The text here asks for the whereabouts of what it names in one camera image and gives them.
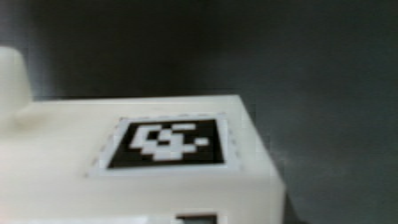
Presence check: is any white drawer tray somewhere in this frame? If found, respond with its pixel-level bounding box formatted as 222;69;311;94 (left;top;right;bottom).
0;47;286;224

